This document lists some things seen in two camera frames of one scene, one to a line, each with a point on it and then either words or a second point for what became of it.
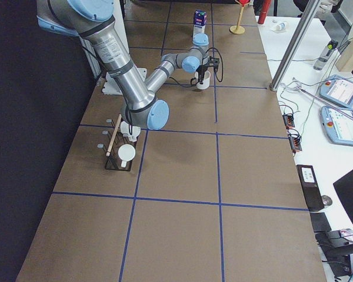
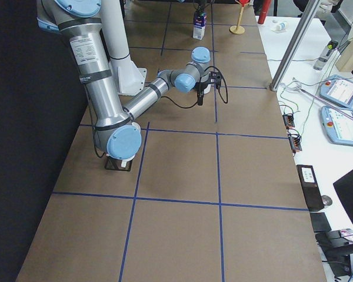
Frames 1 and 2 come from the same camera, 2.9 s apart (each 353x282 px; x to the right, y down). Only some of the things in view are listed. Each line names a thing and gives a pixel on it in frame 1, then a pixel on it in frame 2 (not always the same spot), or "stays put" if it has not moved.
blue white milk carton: x=199 y=22 stays put
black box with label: x=310 y=188 stays put
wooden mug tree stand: x=239 y=29 stays put
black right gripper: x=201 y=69 to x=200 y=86
